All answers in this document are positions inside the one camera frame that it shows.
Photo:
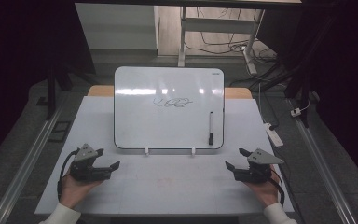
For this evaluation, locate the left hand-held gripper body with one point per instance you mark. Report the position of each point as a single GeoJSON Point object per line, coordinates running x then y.
{"type": "Point", "coordinates": [85, 169]}

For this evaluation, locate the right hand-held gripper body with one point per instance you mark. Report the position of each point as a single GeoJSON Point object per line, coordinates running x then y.
{"type": "Point", "coordinates": [254, 169]}

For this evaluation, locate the white marker pen black cap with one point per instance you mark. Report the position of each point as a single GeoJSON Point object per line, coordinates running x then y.
{"type": "Point", "coordinates": [211, 124]}

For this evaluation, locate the person's left hand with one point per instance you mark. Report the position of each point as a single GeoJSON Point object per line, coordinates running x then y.
{"type": "Point", "coordinates": [76, 189]}

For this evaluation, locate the person's right hand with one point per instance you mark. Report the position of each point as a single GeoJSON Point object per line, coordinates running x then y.
{"type": "Point", "coordinates": [264, 191]}

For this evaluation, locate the white whiteboard stand peg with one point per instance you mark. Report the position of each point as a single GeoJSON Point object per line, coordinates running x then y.
{"type": "Point", "coordinates": [146, 151]}
{"type": "Point", "coordinates": [193, 151]}

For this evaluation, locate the wooden table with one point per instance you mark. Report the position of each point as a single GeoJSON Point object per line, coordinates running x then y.
{"type": "Point", "coordinates": [101, 90]}

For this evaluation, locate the white whiteboard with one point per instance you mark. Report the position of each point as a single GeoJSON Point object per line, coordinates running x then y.
{"type": "Point", "coordinates": [167, 130]}

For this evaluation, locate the small white adapter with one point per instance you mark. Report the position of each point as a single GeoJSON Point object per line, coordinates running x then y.
{"type": "Point", "coordinates": [296, 112]}

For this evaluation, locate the black metal stand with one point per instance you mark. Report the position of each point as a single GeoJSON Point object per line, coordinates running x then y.
{"type": "Point", "coordinates": [52, 93]}
{"type": "Point", "coordinates": [301, 77]}

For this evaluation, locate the aluminium floor rail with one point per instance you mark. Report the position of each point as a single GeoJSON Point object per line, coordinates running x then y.
{"type": "Point", "coordinates": [323, 168]}
{"type": "Point", "coordinates": [24, 169]}

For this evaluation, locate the white metal desk frame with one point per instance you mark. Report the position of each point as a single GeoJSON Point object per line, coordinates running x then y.
{"type": "Point", "coordinates": [217, 25]}

